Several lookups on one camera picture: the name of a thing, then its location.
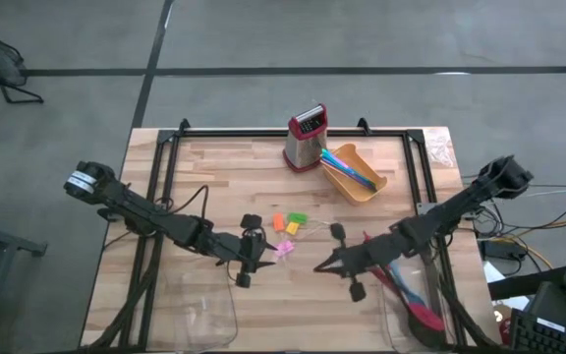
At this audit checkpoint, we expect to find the black power adapter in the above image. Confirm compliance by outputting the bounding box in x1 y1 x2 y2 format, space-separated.
481 239 528 262

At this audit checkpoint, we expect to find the white paper sheet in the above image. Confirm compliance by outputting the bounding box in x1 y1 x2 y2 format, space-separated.
483 273 530 312

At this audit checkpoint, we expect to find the black angled beam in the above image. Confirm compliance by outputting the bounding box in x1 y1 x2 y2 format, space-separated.
487 265 566 302

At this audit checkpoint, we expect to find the red silicone spoon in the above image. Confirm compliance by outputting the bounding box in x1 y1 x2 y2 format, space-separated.
363 231 447 333

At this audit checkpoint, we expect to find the clear plastic bag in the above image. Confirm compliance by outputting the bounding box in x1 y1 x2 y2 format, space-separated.
423 128 457 169

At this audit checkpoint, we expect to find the black box white label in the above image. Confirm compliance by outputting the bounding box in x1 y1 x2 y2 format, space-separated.
526 282 566 335

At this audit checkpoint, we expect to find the yellow-orange plastic bin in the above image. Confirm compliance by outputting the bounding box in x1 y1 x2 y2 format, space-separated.
320 143 389 207

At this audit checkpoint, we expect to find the green mini spatula clear handle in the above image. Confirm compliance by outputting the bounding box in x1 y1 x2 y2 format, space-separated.
287 211 333 228

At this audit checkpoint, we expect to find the pink mini spatula clear handle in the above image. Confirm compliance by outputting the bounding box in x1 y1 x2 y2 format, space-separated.
274 239 298 262

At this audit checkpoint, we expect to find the steel box grater red trim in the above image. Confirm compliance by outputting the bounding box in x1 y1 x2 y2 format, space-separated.
282 102 329 174

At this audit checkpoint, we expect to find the clear plastic bin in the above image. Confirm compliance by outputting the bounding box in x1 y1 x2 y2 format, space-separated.
378 250 459 351
162 249 240 351

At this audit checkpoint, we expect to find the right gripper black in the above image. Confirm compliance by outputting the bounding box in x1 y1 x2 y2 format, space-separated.
312 221 403 304

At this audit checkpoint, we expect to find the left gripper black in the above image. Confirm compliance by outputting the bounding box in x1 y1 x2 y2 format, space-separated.
210 212 280 289

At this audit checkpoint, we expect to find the iridescent rainbow cutlery piece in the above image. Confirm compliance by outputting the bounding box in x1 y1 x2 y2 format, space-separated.
320 155 378 193
319 147 377 188
322 151 370 182
319 157 375 192

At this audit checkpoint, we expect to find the black keyboard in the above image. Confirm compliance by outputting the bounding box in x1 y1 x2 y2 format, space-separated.
511 308 566 354

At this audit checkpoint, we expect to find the yellow mini spatula clear handle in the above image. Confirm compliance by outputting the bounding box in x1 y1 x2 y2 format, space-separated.
284 220 313 237

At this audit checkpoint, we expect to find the black aluminium table frame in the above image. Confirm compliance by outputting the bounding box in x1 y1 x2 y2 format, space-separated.
118 117 505 351

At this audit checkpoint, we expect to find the blue silicone spoon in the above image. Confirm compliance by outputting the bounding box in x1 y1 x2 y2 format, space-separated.
388 263 426 306

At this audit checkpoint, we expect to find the white cable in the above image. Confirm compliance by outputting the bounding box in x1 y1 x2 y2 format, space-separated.
523 188 566 203

